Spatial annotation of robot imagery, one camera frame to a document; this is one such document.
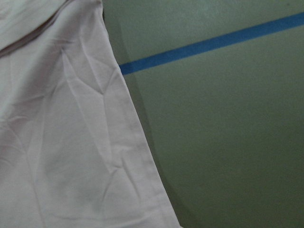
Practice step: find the pink Snoopy t-shirt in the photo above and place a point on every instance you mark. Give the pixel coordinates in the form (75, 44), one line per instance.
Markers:
(73, 153)

